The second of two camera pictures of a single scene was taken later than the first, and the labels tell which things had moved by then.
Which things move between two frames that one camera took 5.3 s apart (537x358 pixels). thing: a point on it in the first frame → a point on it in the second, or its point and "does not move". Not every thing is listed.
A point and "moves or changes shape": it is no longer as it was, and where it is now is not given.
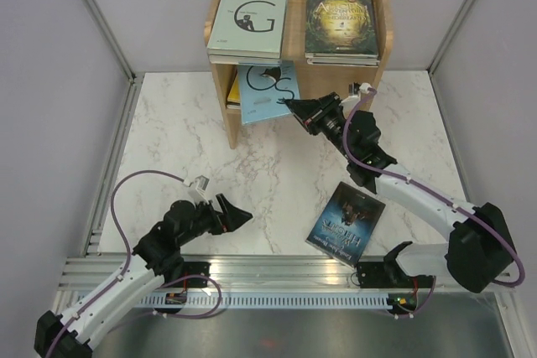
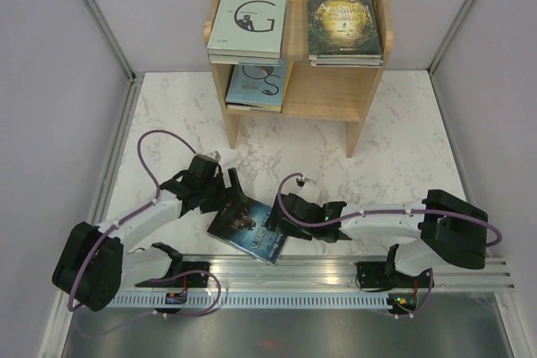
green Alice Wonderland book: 341,23 does not move
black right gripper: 303,110 → 292,230
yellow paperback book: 235,92 → 288,77
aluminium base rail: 254,273 does not move
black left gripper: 236,216 → 231,196
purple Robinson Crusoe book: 343,59 does not move
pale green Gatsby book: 249,21 does not move
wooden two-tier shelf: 356,85 does not move
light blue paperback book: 264,89 moves or changes shape
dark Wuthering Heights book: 345,224 → 243,225
